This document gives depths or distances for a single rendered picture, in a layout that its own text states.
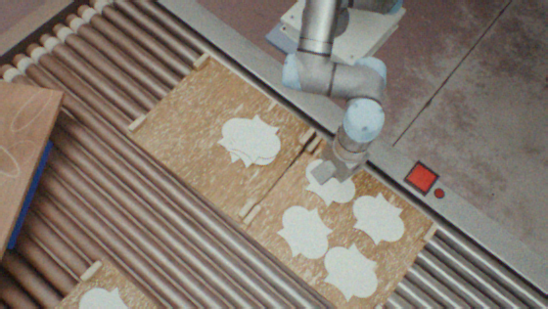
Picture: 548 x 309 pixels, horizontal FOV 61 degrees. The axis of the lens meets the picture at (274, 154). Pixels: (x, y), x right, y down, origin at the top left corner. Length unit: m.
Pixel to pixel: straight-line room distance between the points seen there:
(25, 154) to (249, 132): 0.57
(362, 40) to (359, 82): 0.54
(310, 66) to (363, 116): 0.16
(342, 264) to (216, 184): 0.39
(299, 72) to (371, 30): 0.60
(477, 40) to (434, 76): 0.38
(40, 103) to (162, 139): 0.32
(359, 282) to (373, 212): 0.19
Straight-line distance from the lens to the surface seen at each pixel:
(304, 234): 1.24
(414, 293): 1.31
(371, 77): 1.00
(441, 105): 2.67
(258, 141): 1.29
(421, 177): 1.38
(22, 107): 1.37
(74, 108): 1.46
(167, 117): 1.37
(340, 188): 1.29
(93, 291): 1.25
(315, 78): 0.99
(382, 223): 1.29
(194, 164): 1.30
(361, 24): 1.56
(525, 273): 1.45
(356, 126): 0.92
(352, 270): 1.24
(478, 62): 2.91
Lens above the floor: 2.14
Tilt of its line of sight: 67 degrees down
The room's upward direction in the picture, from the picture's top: 10 degrees clockwise
